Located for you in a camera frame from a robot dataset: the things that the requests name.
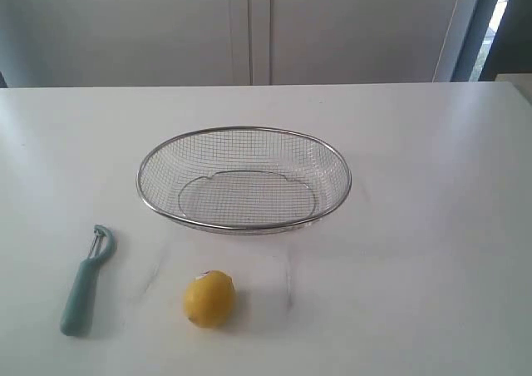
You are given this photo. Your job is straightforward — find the yellow lemon with sticker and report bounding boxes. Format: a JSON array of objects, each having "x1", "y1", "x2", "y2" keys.
[{"x1": 183, "y1": 270, "x2": 236, "y2": 329}]

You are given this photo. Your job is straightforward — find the teal handled vegetable peeler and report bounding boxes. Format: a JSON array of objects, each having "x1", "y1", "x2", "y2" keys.
[{"x1": 60, "y1": 225, "x2": 117, "y2": 337}]

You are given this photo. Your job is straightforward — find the oval steel mesh basket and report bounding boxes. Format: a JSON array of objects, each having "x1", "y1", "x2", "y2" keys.
[{"x1": 135, "y1": 126, "x2": 352, "y2": 235}]

